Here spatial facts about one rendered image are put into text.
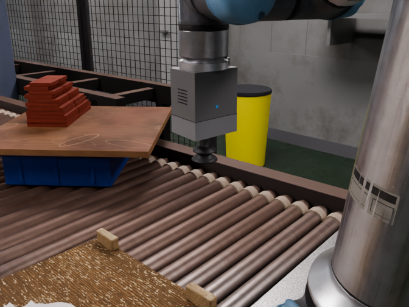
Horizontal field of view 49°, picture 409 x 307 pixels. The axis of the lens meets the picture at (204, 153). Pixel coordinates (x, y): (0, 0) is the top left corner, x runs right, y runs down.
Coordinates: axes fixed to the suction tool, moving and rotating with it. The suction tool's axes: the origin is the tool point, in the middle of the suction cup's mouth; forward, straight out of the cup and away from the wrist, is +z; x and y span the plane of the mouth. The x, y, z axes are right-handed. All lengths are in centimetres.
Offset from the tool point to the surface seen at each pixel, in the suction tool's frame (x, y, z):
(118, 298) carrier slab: -3.5, 15.7, 22.3
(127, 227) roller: -27.5, 0.8, 24.7
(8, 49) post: -186, -22, 2
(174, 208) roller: -29.9, -13.8, 25.4
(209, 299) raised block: 8.8, 6.1, 19.7
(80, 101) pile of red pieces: -87, -16, 9
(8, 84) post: -186, -19, 19
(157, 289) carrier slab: -1.6, 9.3, 22.4
